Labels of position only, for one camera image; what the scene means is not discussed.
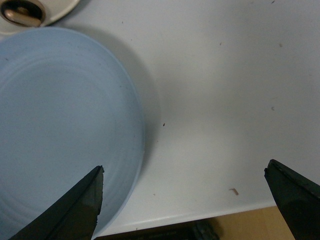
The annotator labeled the blue plastic plate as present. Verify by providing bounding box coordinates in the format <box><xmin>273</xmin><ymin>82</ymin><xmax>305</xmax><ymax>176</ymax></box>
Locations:
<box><xmin>0</xmin><ymin>27</ymin><xmax>145</xmax><ymax>240</ymax></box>

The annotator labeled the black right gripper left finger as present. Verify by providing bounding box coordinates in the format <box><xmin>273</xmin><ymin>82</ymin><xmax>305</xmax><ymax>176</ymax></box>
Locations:
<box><xmin>11</xmin><ymin>165</ymin><xmax>104</xmax><ymax>240</ymax></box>

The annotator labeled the cream two-slot toaster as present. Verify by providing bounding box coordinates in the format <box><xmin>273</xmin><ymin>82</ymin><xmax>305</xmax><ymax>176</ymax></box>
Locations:
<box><xmin>0</xmin><ymin>0</ymin><xmax>80</xmax><ymax>36</ymax></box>

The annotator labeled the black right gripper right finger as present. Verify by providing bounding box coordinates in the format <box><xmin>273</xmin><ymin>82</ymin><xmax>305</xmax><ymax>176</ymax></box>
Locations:
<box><xmin>264</xmin><ymin>159</ymin><xmax>320</xmax><ymax>240</ymax></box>

